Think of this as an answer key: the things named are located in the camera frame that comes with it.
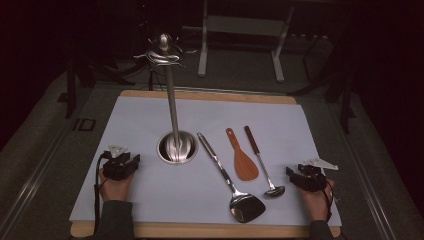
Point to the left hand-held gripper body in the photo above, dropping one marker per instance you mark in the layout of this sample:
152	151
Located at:
116	168

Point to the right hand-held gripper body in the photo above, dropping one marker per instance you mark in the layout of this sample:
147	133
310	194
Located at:
313	178

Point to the wooden rice spatula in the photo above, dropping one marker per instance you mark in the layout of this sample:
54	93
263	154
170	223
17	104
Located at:
245	166

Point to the steel turner spatula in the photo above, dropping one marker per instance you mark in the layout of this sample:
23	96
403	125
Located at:
246	208

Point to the steel utensil rack with hooks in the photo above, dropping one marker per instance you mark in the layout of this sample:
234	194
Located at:
172	110

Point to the person's right hand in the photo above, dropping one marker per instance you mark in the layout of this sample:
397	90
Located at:
316	205

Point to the white table mat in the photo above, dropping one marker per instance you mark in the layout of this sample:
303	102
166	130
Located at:
186	200

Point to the black tripod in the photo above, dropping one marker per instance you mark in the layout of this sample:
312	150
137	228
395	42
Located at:
155	78

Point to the dark stand with legs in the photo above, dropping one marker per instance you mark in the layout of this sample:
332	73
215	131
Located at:
333	83
83	73

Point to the wooden table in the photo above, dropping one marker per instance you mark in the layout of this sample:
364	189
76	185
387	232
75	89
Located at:
206	96

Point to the black floor bracket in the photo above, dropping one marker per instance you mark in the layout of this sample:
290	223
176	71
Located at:
85	124

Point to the white metal frame stand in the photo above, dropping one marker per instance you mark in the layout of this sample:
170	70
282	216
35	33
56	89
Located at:
243	26

